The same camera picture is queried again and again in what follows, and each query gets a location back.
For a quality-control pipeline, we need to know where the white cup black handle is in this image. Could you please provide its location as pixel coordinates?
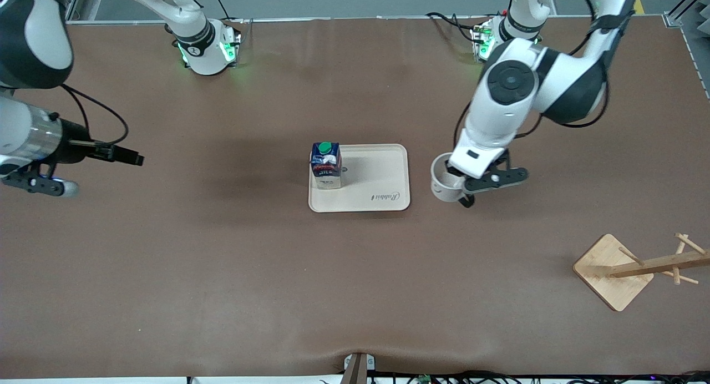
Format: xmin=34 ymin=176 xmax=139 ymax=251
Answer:
xmin=431 ymin=153 xmax=470 ymax=203

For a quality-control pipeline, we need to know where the blue milk carton green cap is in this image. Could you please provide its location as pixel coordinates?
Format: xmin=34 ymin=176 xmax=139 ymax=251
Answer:
xmin=309 ymin=142 xmax=343 ymax=191

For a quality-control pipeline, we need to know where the wooden cup rack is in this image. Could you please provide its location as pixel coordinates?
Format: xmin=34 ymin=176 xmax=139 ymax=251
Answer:
xmin=572 ymin=233 xmax=710 ymax=312

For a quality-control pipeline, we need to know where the beige plastic tray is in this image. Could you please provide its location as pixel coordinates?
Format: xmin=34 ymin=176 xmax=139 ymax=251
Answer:
xmin=308 ymin=144 xmax=412 ymax=213

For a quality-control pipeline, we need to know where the brown table mat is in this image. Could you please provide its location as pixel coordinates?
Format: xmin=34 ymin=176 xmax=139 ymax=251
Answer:
xmin=0 ymin=17 xmax=710 ymax=380

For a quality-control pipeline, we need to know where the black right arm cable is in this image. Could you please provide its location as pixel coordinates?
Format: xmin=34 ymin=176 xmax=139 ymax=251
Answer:
xmin=60 ymin=84 xmax=130 ymax=147

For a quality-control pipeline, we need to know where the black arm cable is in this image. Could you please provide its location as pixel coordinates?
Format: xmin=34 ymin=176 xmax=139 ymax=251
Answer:
xmin=454 ymin=0 xmax=613 ymax=147
xmin=60 ymin=84 xmax=130 ymax=147

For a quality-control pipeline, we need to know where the aluminium frame profile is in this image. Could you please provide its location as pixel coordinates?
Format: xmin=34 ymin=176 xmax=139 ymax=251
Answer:
xmin=62 ymin=0 xmax=88 ymax=23
xmin=663 ymin=0 xmax=710 ymax=100

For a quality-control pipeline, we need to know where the black base cable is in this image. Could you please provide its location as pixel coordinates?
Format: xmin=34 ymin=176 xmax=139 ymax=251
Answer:
xmin=208 ymin=0 xmax=245 ymax=25
xmin=426 ymin=12 xmax=481 ymax=44

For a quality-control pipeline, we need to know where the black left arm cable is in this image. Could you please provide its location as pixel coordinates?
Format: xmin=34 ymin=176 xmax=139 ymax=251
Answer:
xmin=454 ymin=0 xmax=613 ymax=147

